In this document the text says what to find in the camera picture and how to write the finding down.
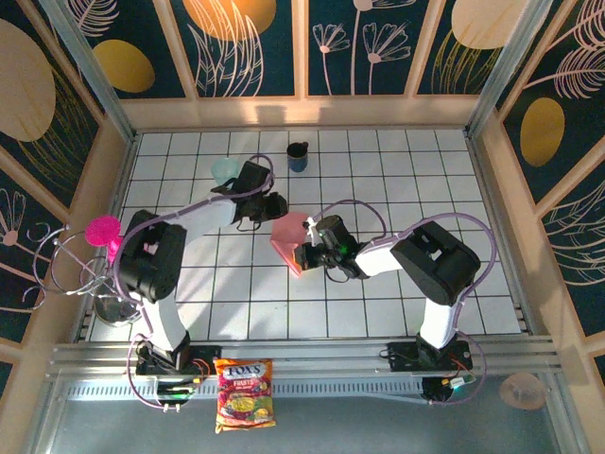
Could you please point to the pink paper sheet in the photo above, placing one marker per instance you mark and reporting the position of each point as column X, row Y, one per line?
column 290, row 232

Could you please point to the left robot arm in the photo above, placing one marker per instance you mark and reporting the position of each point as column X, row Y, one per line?
column 208, row 220

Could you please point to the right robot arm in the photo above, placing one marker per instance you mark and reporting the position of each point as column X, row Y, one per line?
column 378, row 257

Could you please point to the translucent teal plastic cup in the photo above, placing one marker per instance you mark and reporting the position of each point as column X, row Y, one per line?
column 222, row 168

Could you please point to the dark blue mug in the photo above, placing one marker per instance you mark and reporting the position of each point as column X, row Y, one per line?
column 298, row 161

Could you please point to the magenta plastic goblet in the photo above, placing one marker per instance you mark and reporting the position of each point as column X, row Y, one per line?
column 101, row 230

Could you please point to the Fox's fruit candy bag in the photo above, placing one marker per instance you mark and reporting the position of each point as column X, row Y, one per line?
column 243, row 395

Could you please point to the clear round suction disc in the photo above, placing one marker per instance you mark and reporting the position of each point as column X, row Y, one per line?
column 522, row 390

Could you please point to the aluminium front rail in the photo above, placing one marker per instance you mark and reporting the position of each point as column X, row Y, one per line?
column 307, row 359

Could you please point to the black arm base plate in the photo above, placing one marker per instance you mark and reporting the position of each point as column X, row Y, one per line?
column 205, row 354
column 402, row 354

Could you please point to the aluminium frame post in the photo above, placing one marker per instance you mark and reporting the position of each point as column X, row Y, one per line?
column 508, row 71
column 90, row 71

